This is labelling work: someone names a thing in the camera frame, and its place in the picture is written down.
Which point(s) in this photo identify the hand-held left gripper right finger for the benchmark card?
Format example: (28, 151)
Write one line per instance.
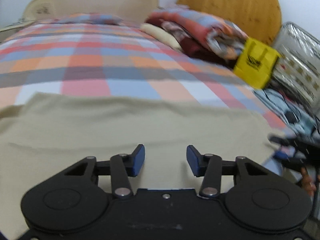
(193, 160)

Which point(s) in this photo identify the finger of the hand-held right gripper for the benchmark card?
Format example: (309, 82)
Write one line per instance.
(282, 148)

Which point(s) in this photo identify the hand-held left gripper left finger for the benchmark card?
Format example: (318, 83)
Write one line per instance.
(138, 160)

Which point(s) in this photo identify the beige pants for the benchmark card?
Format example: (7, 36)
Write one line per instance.
(125, 122)

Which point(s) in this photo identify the person's right hand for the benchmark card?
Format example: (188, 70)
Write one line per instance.
(308, 181)

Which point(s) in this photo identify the light blue cloth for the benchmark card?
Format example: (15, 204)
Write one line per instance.
(273, 100)

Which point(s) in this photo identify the yellow paper bag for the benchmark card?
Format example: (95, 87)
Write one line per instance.
(255, 65)

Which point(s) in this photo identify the clear plastic bedding package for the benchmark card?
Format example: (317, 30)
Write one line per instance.
(297, 55)

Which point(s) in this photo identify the dark red blanket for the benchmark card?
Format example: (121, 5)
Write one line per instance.
(197, 48)

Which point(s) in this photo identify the cream folded blanket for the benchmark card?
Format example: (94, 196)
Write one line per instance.
(162, 35)

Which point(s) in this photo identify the checked folded quilt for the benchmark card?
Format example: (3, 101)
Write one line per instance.
(200, 22)

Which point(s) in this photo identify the checked pillow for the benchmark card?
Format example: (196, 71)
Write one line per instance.
(92, 18)

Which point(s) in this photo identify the round wooden tabletop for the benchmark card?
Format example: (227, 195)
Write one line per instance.
(237, 2)

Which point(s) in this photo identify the cream nightstand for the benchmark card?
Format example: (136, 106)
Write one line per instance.
(8, 31)

